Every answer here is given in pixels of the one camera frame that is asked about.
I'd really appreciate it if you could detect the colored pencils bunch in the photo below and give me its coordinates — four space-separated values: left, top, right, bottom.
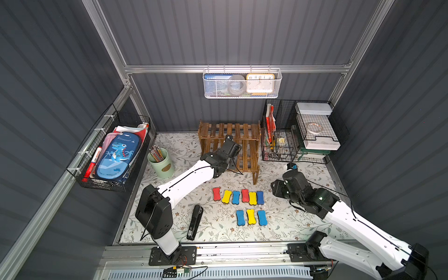
150 145 165 162

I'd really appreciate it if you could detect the blue dinosaur pencil case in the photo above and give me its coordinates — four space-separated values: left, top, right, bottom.
95 132 141 181

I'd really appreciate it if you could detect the green pencil cup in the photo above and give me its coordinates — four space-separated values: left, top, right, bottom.
148 148 175 179

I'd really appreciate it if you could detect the yellow alarm clock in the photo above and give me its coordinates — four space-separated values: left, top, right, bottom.
246 73 275 95

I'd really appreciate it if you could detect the white box on organizer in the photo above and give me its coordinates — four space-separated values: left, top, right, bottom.
296 102 341 151

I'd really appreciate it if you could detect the yellow utility knife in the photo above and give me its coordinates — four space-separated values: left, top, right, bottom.
270 135 275 151

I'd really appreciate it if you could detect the blue eraser tier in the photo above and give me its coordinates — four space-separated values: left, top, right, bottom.
232 191 241 205

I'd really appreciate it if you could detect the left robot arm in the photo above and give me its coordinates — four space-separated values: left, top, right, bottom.
135 135 242 259

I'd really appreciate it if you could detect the black wire desk organizer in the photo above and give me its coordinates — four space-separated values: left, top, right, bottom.
261 99 350 165

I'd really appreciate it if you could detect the black stapler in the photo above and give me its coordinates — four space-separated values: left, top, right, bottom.
187 204 204 240

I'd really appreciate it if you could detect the black wire wall basket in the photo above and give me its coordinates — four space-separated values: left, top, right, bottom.
67 106 151 193

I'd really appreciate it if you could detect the blue box in basket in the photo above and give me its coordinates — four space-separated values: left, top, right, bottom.
203 73 232 98

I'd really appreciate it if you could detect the yellow eraser tier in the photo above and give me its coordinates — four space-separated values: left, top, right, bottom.
246 209 257 225
221 190 233 204

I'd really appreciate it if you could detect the white mesh hanging basket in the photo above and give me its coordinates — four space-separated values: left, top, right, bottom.
203 67 282 99

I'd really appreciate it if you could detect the blue eraser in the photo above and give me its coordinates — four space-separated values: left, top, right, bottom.
256 191 265 205
236 210 246 226
257 210 268 226

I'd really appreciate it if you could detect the clear tape roll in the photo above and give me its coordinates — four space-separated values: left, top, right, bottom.
227 75 246 96

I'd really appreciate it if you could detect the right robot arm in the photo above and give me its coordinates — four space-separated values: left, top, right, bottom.
271 164 431 280

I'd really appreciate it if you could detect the red eraser tier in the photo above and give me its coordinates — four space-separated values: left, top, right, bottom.
212 187 221 201

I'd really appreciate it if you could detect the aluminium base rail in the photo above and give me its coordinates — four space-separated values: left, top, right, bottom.
94 241 370 280

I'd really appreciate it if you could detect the red marker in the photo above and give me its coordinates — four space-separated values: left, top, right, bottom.
82 147 102 182

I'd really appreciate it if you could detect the wooden two-tier shelf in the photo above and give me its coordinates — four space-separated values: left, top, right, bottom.
198 121 261 184

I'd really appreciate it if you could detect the tape roll on organizer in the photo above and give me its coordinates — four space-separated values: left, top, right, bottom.
306 122 323 135

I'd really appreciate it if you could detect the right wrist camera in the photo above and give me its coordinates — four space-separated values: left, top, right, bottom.
287 162 298 171

